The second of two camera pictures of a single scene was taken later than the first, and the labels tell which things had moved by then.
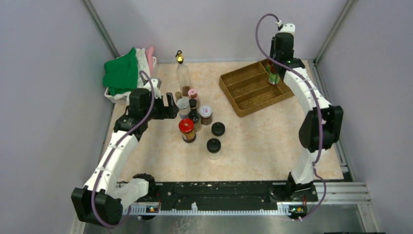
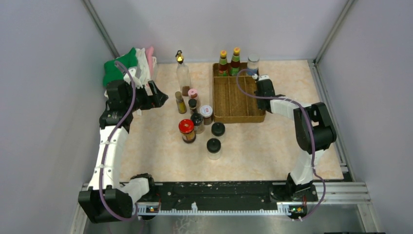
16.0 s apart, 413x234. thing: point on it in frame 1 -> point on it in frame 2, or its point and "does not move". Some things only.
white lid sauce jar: x=205 y=112 does not move
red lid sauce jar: x=186 y=126 does not move
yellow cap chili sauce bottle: x=198 y=126 -> x=223 y=66
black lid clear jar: x=218 y=128 does not move
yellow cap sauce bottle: x=273 y=78 -> x=235 y=65
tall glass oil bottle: x=183 y=75 does not move
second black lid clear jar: x=214 y=146 does not move
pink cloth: x=149 y=51 does not move
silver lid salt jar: x=184 y=106 -> x=253 y=65
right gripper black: x=271 y=47 -> x=259 y=106
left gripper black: x=169 y=111 -> x=155 y=100
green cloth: x=121 y=74 does not move
